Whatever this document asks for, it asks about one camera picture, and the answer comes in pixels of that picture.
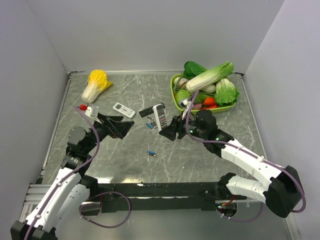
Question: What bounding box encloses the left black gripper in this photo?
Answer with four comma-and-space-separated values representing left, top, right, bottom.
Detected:
83, 112, 134, 154

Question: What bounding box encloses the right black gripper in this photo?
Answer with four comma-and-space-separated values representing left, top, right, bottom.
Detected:
159, 110, 207, 141

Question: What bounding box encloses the white grey-faced remote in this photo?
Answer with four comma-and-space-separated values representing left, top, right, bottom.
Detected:
152, 103, 168, 132

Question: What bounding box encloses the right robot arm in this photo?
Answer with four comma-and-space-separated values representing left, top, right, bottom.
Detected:
159, 109, 303, 218

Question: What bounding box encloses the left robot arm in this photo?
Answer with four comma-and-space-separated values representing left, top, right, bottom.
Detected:
10, 113, 135, 240

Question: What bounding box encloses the white air conditioner remote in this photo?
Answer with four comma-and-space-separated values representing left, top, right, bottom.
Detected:
112, 102, 136, 119

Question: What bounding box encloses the black slim remote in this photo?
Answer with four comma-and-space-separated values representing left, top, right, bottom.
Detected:
139, 102, 166, 118

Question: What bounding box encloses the purple onion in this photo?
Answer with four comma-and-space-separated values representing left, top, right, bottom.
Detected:
192, 103, 202, 110

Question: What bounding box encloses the round green cabbage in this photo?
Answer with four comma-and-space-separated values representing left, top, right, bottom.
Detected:
175, 89, 191, 107

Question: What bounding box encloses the green plastic basket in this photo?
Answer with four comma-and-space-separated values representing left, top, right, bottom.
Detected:
170, 73, 238, 116

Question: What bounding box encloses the brown mushroom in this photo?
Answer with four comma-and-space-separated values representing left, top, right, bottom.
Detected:
180, 82, 187, 89

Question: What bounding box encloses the orange carrot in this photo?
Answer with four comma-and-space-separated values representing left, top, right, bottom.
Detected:
202, 97, 216, 106

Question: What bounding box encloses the white garlic bulb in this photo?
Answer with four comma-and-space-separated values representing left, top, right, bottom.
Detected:
173, 77, 189, 88

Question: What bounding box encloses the yellow napa cabbage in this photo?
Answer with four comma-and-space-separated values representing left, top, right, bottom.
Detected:
81, 69, 113, 104

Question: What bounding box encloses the white radish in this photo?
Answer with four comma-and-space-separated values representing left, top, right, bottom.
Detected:
200, 84, 216, 94

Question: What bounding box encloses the dark green spinach leaf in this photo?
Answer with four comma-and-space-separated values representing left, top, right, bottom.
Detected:
183, 61, 207, 80

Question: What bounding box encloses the green bok choy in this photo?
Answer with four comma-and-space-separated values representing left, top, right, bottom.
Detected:
214, 78, 240, 107

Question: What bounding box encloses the long green napa cabbage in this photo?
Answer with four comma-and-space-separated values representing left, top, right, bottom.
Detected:
186, 61, 234, 93

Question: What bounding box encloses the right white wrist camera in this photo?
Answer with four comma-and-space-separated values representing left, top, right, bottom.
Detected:
180, 99, 192, 119

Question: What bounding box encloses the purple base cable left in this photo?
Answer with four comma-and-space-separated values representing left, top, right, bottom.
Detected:
79, 191, 132, 228

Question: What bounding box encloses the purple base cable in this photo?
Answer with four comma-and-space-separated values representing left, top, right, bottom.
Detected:
79, 191, 132, 228
216, 202, 265, 223

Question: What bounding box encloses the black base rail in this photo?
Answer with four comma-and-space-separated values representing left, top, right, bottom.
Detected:
88, 182, 246, 213

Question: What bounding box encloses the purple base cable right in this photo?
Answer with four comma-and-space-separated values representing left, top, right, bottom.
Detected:
216, 202, 265, 223

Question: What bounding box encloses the aluminium frame rail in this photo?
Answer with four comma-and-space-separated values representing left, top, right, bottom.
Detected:
23, 184, 51, 205

